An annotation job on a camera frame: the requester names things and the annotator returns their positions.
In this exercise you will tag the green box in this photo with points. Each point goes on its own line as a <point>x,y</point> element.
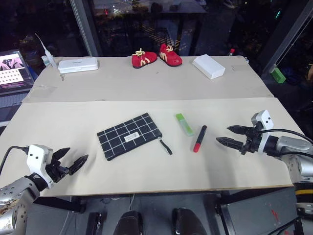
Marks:
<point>278,75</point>

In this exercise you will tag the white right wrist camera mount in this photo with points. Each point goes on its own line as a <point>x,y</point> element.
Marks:
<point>265,124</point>

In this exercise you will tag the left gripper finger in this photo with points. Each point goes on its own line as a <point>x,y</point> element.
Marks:
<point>78,163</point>
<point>61,153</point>

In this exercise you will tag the dark rounded shape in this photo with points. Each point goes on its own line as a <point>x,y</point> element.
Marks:
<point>129,224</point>
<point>187,222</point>

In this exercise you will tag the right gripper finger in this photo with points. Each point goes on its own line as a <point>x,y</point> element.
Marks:
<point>239,129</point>
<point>231,142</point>

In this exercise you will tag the grey metal window pillar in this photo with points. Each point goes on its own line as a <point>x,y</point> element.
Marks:
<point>84,27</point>
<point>286,34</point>

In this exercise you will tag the green highlighter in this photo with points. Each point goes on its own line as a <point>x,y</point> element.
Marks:
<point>185,124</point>

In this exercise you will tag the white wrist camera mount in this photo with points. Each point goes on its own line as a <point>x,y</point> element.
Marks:
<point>265,124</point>
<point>36,159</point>

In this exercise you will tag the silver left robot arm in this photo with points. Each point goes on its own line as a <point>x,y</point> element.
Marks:
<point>14,193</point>

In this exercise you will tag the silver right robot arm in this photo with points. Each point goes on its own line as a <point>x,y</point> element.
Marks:
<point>293,149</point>

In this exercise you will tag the red and black pen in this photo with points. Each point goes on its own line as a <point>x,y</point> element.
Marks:
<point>200,139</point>

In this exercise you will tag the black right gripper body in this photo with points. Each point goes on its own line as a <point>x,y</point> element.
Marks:
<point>253,142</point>

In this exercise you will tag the black table frame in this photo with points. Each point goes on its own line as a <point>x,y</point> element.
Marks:
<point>220,210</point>

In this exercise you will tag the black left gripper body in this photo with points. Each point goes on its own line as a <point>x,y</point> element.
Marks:
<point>55,169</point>

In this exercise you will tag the red shoe with yellow laces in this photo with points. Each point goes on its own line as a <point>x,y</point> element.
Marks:
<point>144,60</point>
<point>171,57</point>

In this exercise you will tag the red-capped bottle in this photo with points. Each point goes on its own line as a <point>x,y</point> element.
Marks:
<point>231,52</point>

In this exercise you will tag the white rectangular box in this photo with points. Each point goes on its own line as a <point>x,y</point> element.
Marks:
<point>209,66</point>

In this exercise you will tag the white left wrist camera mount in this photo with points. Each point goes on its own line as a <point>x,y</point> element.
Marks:
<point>36,159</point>

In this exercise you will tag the black grid pencil pouch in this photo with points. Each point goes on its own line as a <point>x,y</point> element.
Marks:
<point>128,135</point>

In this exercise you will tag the laptop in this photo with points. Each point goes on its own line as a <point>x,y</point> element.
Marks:
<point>13,71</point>

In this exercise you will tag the flat white case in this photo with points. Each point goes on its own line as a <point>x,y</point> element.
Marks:
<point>78,64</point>

